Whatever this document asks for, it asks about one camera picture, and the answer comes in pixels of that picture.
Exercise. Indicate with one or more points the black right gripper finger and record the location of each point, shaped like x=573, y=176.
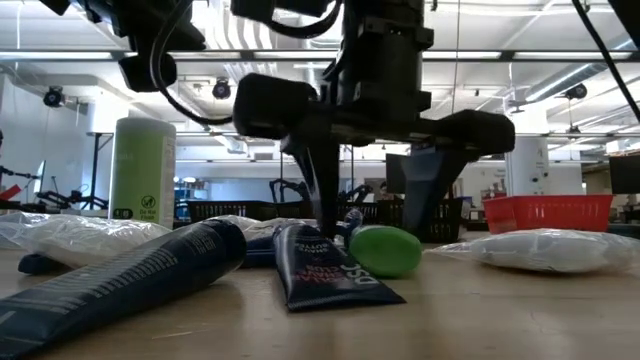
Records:
x=322, y=190
x=425, y=185

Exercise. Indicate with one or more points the clear plastic vanity kit bag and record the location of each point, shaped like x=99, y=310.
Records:
x=75, y=237
x=260, y=227
x=540, y=250

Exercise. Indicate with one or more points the green travel bottle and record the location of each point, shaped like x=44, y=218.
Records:
x=385, y=250

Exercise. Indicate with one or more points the dark blue toiletry tube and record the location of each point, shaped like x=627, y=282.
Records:
x=325, y=270
x=125, y=280

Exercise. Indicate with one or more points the background black robot arm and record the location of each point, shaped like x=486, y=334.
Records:
x=280, y=187
x=65, y=200
x=357, y=192

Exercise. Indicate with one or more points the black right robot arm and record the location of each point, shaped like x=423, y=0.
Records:
x=390, y=7

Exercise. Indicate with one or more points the black computer monitor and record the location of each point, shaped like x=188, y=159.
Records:
x=394, y=175
x=625, y=175

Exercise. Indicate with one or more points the person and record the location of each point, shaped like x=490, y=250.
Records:
x=383, y=190

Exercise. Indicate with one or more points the black ceiling spotlight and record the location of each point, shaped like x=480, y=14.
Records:
x=576, y=91
x=53, y=96
x=221, y=89

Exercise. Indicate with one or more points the white round column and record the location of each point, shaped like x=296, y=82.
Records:
x=525, y=165

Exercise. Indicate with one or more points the red plastic basket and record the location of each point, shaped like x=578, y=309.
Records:
x=550, y=212

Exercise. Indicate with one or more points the green white wipes canister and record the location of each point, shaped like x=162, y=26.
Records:
x=142, y=170

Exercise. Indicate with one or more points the black metal stand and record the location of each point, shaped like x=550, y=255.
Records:
x=95, y=170

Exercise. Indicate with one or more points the small red object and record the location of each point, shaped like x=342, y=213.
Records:
x=10, y=192

